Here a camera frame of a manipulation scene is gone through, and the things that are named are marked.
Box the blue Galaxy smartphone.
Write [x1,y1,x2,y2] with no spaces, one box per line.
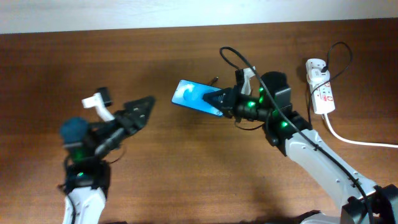
[171,80,223,117]

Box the black USB charging cable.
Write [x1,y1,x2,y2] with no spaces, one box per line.
[208,41,353,131]

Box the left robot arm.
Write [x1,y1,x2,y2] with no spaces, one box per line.
[58,96,155,223]

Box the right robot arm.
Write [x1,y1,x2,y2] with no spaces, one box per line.
[203,72,397,223]

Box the white charger plug adapter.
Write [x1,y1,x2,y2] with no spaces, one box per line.
[307,68,330,85]

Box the white power extension strip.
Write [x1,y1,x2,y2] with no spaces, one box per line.
[305,58,335,114]

